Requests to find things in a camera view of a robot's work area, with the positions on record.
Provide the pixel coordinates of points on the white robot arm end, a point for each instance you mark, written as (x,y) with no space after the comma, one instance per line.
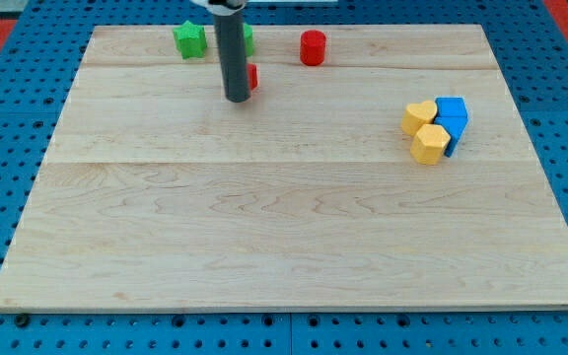
(222,8)

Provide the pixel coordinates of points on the wooden board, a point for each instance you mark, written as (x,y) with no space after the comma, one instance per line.
(157,195)

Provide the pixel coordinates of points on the red block behind rod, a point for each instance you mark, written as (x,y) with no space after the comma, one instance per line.
(253,76)

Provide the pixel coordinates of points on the red cylinder block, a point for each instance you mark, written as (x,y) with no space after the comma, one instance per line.
(312,47)

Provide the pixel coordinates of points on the yellow heart block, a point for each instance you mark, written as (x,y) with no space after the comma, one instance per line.
(416,115)

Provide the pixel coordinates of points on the yellow hexagon block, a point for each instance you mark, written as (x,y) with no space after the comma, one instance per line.
(429,144)

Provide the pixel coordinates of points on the green block behind rod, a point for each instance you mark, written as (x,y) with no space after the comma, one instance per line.
(249,41)

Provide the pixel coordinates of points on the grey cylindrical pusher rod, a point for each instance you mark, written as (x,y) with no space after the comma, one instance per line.
(229,33)

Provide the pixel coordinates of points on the green star block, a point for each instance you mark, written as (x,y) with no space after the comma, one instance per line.
(190,40)

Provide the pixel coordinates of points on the blue cube block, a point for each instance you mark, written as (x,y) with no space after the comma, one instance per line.
(451,107)

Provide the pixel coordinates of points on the blue triangular block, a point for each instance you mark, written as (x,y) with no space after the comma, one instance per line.
(455,127)

